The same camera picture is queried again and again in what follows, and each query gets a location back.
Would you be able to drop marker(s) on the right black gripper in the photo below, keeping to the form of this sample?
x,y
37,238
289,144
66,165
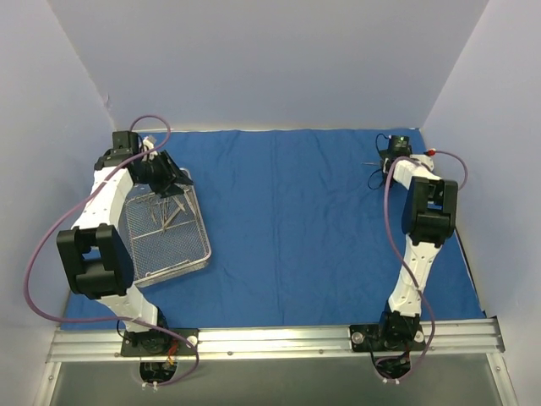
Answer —
x,y
385,165

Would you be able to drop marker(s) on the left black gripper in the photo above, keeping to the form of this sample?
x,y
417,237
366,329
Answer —
x,y
170,173

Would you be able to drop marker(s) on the wire mesh instrument tray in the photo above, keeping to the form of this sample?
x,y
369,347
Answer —
x,y
151,249

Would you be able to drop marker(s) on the blue surgical drape cloth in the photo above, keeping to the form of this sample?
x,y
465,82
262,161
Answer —
x,y
296,228

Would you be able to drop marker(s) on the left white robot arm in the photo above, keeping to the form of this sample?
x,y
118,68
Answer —
x,y
95,259

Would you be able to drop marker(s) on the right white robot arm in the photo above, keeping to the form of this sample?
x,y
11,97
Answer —
x,y
428,219

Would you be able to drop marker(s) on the steel surgical scissors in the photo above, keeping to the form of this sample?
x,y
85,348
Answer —
x,y
157,207

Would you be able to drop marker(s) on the steel forceps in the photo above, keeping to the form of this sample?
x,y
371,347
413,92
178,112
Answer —
x,y
172,207

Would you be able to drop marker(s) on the steel tray divider rod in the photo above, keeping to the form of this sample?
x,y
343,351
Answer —
x,y
167,270

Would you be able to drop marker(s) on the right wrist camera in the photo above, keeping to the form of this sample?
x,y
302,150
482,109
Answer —
x,y
423,159

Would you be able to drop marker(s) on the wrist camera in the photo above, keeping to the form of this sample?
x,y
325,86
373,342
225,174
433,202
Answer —
x,y
423,159
148,143

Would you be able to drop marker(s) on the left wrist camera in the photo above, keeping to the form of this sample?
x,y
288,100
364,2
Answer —
x,y
148,143

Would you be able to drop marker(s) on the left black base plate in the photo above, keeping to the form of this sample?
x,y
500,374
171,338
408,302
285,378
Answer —
x,y
152,343

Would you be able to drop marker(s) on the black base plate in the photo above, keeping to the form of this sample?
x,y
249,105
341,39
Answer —
x,y
152,343
376,338

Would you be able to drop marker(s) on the front aluminium rail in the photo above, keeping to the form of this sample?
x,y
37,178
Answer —
x,y
302,342

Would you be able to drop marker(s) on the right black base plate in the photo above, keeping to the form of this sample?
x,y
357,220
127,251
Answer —
x,y
376,338

